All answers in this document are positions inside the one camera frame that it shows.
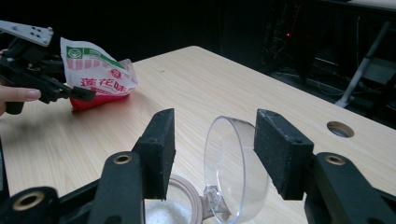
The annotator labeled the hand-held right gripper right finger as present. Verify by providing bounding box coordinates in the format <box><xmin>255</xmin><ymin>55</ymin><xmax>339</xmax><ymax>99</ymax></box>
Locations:
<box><xmin>253</xmin><ymin>108</ymin><xmax>396</xmax><ymax>224</ymax></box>

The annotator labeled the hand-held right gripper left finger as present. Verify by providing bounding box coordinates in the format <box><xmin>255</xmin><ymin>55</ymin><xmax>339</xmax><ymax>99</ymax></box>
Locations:
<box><xmin>88</xmin><ymin>107</ymin><xmax>176</xmax><ymax>224</ymax></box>

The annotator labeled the pink and green plastic bag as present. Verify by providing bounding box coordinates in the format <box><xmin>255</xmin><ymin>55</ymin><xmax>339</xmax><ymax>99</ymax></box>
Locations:
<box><xmin>60</xmin><ymin>36</ymin><xmax>139</xmax><ymax>112</ymax></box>

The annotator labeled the clear jar with hinged lid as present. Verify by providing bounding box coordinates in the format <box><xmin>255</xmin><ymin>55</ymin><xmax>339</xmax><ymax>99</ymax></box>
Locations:
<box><xmin>144</xmin><ymin>115</ymin><xmax>272</xmax><ymax>224</ymax></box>

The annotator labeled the dark computer with red light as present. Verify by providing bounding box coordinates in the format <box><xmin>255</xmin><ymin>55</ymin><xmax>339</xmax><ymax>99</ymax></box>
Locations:
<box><xmin>264</xmin><ymin>0</ymin><xmax>302</xmax><ymax>74</ymax></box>

